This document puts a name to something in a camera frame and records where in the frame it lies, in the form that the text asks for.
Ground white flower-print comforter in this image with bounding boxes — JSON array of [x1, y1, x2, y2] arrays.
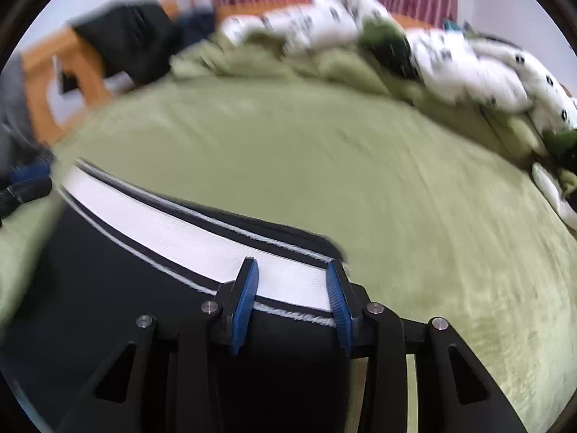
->
[[220, 0, 576, 228]]

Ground wooden bed frame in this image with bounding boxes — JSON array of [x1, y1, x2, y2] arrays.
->
[[19, 0, 435, 146]]

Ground black pants white stripe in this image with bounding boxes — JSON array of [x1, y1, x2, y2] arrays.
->
[[4, 161, 349, 432]]

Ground green plush bed blanket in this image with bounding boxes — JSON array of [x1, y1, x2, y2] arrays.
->
[[1, 44, 576, 432]]

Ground dark blue garment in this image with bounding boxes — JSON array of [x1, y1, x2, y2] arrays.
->
[[176, 7, 216, 48]]

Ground grey garment at bedside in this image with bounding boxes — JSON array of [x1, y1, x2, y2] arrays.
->
[[1, 54, 44, 183]]

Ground black jacket on bedframe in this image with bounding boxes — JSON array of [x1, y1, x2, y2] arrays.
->
[[70, 0, 182, 84]]

